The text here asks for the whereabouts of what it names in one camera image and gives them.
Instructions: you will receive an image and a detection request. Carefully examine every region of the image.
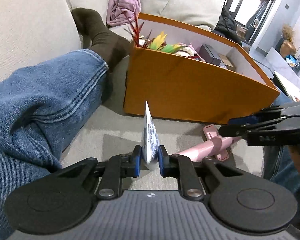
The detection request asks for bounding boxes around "white side table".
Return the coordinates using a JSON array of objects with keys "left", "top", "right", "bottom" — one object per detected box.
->
[{"left": 271, "top": 71, "right": 300, "bottom": 102}]

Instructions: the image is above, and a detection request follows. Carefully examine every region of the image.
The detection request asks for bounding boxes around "right leg jeans brown sock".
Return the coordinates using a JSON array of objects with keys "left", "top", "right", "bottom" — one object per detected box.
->
[{"left": 242, "top": 45, "right": 300, "bottom": 228}]

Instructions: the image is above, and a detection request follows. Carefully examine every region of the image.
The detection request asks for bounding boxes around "dark box in bin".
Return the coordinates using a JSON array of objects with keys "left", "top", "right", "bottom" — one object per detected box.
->
[{"left": 198, "top": 44, "right": 224, "bottom": 67}]

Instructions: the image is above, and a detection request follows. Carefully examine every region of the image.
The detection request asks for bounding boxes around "orange cardboard box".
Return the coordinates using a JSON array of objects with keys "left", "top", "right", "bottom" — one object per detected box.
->
[{"left": 123, "top": 13, "right": 279, "bottom": 124}]

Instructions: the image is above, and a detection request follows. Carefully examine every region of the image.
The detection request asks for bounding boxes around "colourful feather toy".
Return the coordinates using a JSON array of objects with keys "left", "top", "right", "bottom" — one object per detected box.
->
[{"left": 123, "top": 12, "right": 187, "bottom": 55}]

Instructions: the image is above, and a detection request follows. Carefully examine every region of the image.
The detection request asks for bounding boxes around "left leg jeans brown sock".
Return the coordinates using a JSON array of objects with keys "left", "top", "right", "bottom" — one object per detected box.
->
[{"left": 0, "top": 8, "right": 130, "bottom": 239}]

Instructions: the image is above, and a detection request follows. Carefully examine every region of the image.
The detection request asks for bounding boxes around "pink cloth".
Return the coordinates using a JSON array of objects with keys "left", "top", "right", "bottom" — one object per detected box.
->
[{"left": 106, "top": 0, "right": 141, "bottom": 27}]

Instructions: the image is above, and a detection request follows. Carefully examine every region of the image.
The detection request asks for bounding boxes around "white low cabinet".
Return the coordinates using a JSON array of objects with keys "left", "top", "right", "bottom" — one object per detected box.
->
[{"left": 265, "top": 47, "right": 300, "bottom": 89}]

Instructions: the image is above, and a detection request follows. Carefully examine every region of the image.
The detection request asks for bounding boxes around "black jacket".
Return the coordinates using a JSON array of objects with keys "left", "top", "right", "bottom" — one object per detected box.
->
[{"left": 212, "top": 6, "right": 242, "bottom": 46}]

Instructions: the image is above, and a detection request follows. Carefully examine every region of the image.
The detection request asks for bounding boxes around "leg jeans brown sock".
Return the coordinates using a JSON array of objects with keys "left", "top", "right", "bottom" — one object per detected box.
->
[
  {"left": 0, "top": 8, "right": 130, "bottom": 239},
  {"left": 242, "top": 45, "right": 300, "bottom": 228}
]

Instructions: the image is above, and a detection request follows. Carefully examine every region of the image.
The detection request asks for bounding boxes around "golden bust vase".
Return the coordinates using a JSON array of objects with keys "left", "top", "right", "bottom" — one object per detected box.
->
[{"left": 275, "top": 24, "right": 296, "bottom": 59}]

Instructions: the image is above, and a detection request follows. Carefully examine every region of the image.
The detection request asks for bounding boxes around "pink selfie stick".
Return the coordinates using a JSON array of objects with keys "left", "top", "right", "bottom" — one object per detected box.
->
[{"left": 173, "top": 125, "right": 241, "bottom": 162}]

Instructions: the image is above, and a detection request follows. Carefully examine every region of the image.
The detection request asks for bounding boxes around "white blue printed card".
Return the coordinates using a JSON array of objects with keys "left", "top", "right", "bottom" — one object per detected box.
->
[{"left": 142, "top": 101, "right": 160, "bottom": 170}]

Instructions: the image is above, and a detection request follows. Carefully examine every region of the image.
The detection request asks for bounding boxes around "white pink crochet bunny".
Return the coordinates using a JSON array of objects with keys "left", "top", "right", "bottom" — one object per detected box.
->
[{"left": 175, "top": 46, "right": 204, "bottom": 61}]

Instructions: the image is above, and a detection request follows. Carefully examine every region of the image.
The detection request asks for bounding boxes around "small brown cardboard box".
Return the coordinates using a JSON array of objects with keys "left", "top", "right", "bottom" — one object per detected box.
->
[{"left": 218, "top": 54, "right": 236, "bottom": 72}]

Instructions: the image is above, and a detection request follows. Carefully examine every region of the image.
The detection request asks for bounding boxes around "beige cushion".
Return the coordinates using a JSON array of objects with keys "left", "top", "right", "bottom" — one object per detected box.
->
[{"left": 140, "top": 0, "right": 225, "bottom": 31}]

